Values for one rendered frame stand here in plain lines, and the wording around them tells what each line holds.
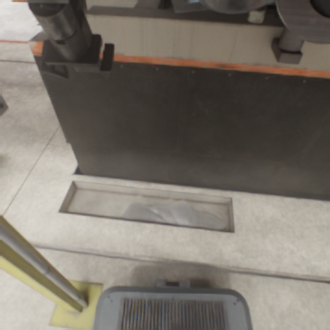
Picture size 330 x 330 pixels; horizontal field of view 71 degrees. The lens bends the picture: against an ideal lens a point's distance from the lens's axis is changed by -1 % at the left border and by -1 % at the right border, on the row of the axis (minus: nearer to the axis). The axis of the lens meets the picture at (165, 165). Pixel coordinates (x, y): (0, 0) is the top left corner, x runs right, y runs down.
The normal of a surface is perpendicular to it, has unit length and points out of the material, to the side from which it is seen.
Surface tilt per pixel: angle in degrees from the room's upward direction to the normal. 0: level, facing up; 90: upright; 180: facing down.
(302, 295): 0
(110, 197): 0
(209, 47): 90
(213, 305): 0
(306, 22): 90
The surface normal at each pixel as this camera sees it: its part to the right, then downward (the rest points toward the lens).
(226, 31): -0.11, 0.75
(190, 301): 0.03, -0.65
